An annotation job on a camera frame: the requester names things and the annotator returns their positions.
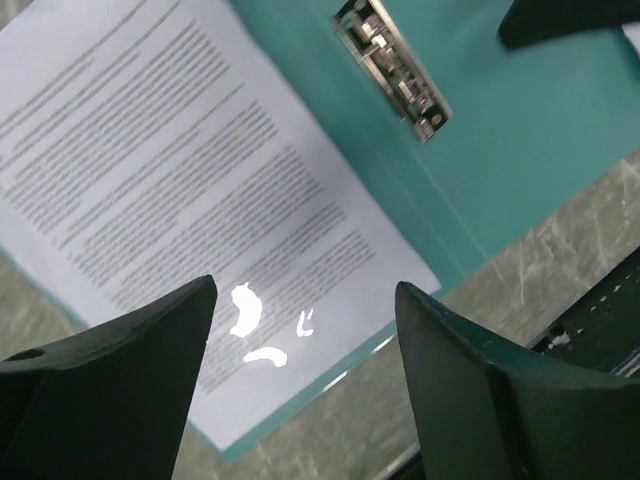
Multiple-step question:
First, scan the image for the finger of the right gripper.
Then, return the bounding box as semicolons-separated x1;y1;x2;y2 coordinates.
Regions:
498;0;639;49

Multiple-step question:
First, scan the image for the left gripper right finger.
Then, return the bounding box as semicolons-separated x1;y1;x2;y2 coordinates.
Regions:
395;282;639;479

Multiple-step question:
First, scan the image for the printed paper sheet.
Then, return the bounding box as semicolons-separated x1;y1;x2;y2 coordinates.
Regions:
1;1;440;457
622;21;640;55

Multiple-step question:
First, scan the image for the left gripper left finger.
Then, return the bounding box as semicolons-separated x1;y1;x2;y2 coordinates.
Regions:
1;275;218;479

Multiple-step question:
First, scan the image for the metal folder clip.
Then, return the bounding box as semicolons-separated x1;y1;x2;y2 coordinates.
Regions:
334;0;452;143

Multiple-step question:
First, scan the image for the teal file folder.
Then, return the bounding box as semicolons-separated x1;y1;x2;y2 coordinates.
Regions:
0;0;640;464

